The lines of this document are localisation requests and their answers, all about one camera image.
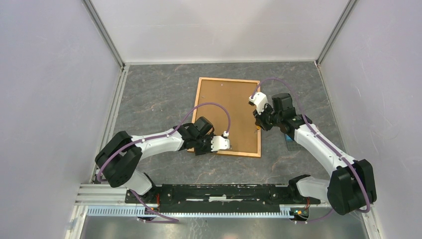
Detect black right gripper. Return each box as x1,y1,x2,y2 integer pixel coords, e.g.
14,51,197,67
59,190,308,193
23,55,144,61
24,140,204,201
253,103,282,131

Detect wooden picture frame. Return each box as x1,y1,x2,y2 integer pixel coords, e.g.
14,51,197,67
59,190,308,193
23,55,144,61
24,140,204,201
195,77,261,158

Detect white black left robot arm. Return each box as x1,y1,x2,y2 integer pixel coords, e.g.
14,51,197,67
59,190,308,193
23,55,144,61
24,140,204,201
95,117,215,203

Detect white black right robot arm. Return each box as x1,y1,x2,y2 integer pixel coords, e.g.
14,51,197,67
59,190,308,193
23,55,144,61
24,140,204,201
248,92,377,215

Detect blue toy brick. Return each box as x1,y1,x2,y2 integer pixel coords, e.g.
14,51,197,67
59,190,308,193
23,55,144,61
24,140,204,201
285,135,293,142

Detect grey studded baseplate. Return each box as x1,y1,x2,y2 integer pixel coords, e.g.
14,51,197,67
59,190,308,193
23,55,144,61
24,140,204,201
286,140,305,151

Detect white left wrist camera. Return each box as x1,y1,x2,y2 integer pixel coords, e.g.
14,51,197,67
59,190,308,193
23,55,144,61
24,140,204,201
211,131,230,152

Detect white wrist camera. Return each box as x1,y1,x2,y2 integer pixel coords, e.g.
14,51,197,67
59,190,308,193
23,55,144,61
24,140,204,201
248,92,268,115
211,131,230,152

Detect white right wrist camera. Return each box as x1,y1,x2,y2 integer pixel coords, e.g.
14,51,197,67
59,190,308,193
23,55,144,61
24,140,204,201
248,92,268,115

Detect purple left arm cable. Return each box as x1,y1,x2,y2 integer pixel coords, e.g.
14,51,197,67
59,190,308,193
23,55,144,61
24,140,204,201
96,102,231,224

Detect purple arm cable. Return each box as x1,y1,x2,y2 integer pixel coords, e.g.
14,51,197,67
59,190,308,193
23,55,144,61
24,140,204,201
250,78,372,225
96,102,231,224

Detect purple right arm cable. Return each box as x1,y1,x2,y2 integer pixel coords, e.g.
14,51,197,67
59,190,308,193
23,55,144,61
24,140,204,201
250,78,372,225

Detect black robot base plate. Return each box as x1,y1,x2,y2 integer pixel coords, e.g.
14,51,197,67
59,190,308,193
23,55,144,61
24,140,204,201
125,184,321,213

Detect aluminium rail frame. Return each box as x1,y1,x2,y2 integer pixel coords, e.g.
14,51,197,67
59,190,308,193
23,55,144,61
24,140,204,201
67,62,376,239

